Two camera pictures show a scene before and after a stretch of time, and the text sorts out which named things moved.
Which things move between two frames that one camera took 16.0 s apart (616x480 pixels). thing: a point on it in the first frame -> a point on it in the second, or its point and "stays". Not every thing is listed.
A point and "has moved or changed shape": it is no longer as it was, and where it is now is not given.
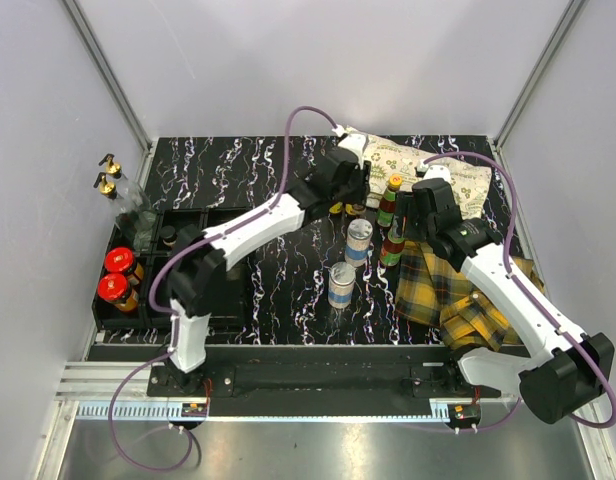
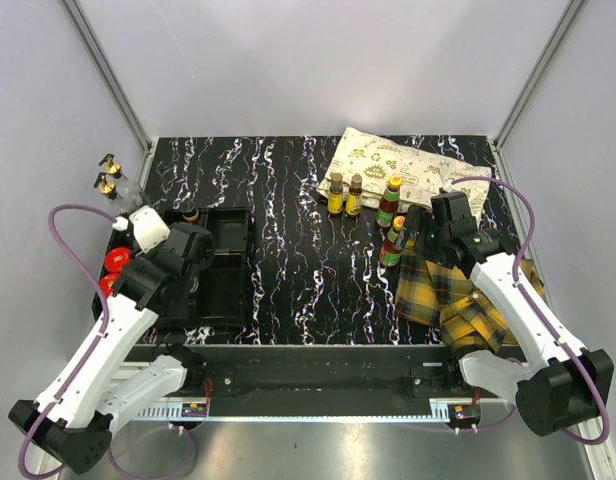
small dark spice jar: (168, 235) has moved or changed shape
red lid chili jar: (122, 259) stays
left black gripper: (361, 179) -> (152, 254)
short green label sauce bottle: (393, 245) stays
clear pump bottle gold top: (126, 188) stays
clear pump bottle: (108, 189) stays
